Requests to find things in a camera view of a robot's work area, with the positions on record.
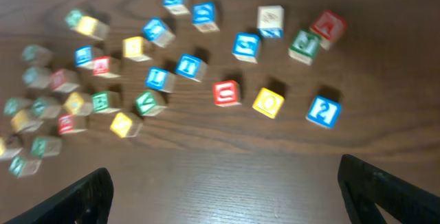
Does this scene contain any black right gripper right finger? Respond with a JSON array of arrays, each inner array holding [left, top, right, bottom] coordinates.
[[338, 154, 439, 223]]

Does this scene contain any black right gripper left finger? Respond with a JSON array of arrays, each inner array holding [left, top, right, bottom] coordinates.
[[8, 168, 114, 224]]

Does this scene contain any green R block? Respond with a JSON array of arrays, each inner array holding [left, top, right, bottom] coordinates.
[[31, 136, 63, 158]]

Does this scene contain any yellow O block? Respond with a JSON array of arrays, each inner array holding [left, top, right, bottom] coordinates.
[[110, 111, 143, 138], [252, 88, 285, 119]]

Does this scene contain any green 4 block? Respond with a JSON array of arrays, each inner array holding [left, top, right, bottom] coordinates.
[[8, 155, 42, 178]]

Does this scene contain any red E block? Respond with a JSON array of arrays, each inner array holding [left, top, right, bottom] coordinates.
[[58, 114, 87, 135]]

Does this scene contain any blue 2 block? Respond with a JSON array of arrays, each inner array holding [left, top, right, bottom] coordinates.
[[305, 96, 342, 129]]

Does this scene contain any yellow C block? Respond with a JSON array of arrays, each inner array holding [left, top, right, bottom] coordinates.
[[0, 135, 23, 161]]

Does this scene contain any yellow block middle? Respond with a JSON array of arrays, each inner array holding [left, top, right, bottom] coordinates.
[[63, 91, 94, 116]]

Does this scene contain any green N block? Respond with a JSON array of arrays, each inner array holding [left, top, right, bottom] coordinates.
[[31, 96, 61, 119]]

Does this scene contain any yellow X block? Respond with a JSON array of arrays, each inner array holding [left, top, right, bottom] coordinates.
[[10, 109, 43, 133]]

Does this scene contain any green V block centre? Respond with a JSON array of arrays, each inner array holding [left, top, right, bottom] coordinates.
[[135, 89, 167, 116]]

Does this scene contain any green v block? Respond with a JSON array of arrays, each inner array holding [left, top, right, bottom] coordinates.
[[135, 89, 167, 116], [3, 97, 33, 116]]

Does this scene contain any green V block left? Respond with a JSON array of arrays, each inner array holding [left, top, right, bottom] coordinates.
[[3, 97, 33, 116]]

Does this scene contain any red A block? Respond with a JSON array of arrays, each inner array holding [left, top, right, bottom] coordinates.
[[92, 56, 120, 78]]

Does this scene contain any green 7 block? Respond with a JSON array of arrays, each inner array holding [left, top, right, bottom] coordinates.
[[22, 66, 52, 89]]

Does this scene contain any blue I block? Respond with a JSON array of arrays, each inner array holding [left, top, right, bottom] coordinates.
[[145, 67, 176, 93]]

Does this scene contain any blue P block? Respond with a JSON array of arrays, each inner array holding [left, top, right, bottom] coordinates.
[[74, 45, 104, 69]]

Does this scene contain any green J block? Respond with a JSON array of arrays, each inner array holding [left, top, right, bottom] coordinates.
[[288, 30, 321, 65]]

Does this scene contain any green block far left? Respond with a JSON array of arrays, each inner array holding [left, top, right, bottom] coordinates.
[[21, 44, 53, 66]]

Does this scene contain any yellow S block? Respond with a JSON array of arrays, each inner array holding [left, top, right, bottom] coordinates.
[[122, 36, 153, 62]]

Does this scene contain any red M block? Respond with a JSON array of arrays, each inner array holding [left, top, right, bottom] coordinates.
[[309, 10, 347, 50]]

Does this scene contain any red U block right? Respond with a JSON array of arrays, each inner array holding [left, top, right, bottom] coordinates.
[[213, 80, 241, 107]]

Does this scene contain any blue T block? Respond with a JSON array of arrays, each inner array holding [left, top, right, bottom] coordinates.
[[175, 54, 208, 82]]

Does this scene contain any yellow block far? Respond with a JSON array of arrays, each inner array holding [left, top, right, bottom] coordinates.
[[76, 16, 109, 41]]

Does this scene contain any blue 5 block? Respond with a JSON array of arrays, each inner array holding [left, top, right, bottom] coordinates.
[[232, 32, 261, 63]]

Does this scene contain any blue L block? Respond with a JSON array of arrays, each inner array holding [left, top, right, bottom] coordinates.
[[142, 17, 175, 48]]

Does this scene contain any green Z block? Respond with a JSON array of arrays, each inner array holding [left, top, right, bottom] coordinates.
[[65, 9, 87, 29]]

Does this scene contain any blue X block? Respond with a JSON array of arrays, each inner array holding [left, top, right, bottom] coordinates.
[[257, 5, 284, 38]]

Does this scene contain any blue D block far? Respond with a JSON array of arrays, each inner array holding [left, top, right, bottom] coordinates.
[[162, 0, 190, 16]]

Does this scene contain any blue d block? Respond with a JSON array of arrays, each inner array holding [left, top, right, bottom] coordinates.
[[192, 1, 220, 33], [162, 0, 190, 16]]

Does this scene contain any blue D block near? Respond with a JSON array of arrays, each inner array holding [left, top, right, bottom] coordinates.
[[192, 1, 220, 33]]

